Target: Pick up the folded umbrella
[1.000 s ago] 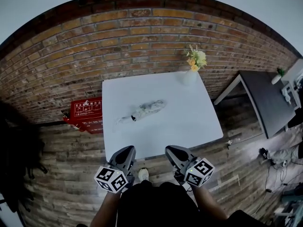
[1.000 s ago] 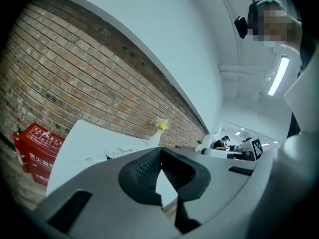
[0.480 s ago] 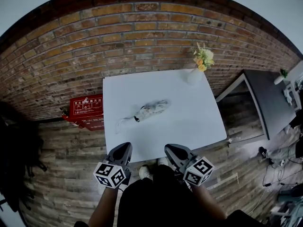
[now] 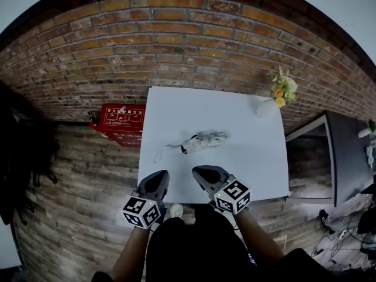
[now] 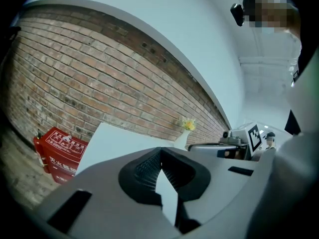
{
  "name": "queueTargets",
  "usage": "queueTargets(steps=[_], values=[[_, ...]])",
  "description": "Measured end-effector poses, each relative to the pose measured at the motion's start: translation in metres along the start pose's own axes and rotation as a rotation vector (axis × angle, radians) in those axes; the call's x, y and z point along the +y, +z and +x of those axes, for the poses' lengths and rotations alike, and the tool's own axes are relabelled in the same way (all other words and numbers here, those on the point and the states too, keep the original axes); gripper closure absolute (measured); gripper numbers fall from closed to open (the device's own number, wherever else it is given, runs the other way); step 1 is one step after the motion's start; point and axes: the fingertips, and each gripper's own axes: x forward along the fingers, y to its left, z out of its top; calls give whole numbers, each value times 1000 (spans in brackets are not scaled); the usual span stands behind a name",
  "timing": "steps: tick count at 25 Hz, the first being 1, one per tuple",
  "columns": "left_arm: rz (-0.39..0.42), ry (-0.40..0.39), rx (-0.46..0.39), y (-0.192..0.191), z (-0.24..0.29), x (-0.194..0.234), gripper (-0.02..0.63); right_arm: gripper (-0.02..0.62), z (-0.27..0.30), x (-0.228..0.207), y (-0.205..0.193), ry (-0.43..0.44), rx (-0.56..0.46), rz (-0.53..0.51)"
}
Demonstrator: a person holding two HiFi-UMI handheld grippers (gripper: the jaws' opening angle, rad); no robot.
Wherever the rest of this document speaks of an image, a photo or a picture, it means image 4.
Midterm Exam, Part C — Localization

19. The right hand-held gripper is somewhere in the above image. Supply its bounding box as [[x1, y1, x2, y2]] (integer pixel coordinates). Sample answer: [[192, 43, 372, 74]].
[[192, 164, 252, 216]]

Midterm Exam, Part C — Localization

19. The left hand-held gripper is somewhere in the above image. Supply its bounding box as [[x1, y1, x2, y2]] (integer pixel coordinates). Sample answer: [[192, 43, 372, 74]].
[[122, 169, 170, 229]]

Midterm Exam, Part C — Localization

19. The person's left forearm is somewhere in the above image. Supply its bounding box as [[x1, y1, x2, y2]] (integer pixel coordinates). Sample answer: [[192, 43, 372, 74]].
[[111, 224, 153, 282]]

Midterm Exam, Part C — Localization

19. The person's right forearm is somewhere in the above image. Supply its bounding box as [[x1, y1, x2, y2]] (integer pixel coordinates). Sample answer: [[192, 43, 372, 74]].
[[234, 209, 286, 264]]

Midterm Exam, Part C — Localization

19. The person's left white shoe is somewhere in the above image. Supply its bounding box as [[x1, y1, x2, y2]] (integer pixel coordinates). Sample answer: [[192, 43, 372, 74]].
[[169, 203, 184, 219]]

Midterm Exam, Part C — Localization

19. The white table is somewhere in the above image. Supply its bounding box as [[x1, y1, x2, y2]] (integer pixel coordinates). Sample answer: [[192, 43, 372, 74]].
[[137, 86, 290, 204]]

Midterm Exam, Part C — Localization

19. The person's black clothing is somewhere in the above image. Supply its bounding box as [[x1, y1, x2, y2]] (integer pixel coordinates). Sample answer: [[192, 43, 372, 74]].
[[90, 204, 338, 282]]

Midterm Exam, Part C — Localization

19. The red fire extinguisher box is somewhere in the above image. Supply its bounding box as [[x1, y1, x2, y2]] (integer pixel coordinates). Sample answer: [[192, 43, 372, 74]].
[[96, 103, 147, 149]]

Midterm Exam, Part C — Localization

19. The white ceramic vase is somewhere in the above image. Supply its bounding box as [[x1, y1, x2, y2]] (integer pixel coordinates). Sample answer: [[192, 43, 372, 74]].
[[249, 96, 278, 119]]

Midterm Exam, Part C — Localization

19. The red fire extinguisher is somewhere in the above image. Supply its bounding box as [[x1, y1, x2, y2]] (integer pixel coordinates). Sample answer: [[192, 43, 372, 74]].
[[88, 112, 102, 129]]

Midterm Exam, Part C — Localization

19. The black floor device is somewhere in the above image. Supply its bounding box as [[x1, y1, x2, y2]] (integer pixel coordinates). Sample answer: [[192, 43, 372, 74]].
[[318, 209, 331, 231]]

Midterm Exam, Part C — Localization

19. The yellow flower bouquet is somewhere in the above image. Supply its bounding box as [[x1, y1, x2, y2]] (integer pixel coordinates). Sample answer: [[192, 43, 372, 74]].
[[270, 66, 299, 108]]

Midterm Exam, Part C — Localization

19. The black office chair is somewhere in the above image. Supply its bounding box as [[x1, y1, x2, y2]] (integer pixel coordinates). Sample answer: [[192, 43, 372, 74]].
[[0, 80, 61, 226]]

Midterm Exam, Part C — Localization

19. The dark grey side table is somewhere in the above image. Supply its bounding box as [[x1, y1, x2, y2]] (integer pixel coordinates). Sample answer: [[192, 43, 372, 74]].
[[284, 110, 376, 207]]

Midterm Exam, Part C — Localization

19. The small white potted plant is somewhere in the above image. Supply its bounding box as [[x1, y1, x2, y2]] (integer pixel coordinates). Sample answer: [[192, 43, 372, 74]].
[[357, 119, 376, 138]]

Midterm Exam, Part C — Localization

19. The white figurine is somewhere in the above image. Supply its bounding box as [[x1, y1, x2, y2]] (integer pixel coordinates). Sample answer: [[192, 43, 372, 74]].
[[365, 141, 376, 169]]

